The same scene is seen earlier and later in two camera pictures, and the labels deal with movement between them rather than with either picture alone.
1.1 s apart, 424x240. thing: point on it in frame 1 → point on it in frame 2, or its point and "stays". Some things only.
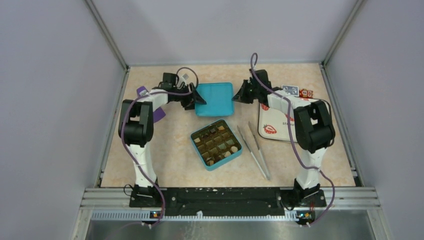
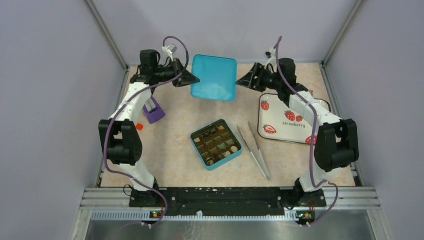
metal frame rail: [338, 198] stays
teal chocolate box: [216, 143] stays
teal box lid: [218, 97] → [217, 76]
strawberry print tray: [274, 125] stays
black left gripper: [191, 99] → [187, 79]
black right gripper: [241, 96] → [258, 71]
